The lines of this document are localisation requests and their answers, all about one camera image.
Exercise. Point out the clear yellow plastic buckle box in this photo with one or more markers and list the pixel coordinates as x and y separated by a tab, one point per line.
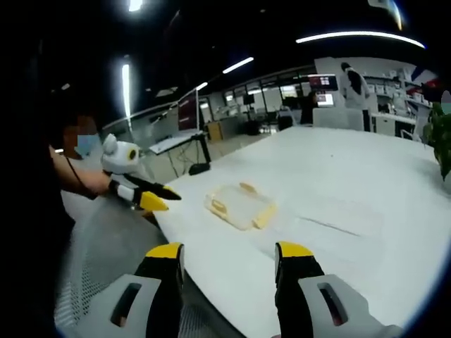
239	207

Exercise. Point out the green potted plant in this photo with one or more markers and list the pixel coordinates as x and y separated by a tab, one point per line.
438	141

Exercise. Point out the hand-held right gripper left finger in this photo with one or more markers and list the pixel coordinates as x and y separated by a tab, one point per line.
155	281

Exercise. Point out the person's dark clothed body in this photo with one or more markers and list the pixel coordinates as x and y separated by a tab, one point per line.
31	197

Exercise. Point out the white side desk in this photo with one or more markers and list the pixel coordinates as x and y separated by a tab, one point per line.
172	143

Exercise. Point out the wall screen with red picture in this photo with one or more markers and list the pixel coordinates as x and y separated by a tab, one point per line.
322	88

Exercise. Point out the white mesh chair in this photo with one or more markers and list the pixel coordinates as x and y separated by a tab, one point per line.
98	253

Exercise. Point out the black monitor stand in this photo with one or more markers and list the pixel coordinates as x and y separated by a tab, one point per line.
201	155

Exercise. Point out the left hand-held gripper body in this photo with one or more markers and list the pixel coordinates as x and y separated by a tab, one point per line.
120	156

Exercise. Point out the computer monitor with red screen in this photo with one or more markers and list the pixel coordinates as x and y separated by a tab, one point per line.
187	112

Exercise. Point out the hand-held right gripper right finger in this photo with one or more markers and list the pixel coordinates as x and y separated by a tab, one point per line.
303	281

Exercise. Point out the straight ceiling light strip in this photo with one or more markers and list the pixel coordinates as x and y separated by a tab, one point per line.
125	89
237	65

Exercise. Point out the cardboard box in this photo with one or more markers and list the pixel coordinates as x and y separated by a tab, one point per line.
215	131

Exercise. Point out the white chair back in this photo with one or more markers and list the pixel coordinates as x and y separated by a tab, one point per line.
336	118

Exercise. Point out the long curved ceiling light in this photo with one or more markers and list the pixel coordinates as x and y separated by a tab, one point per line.
359	36

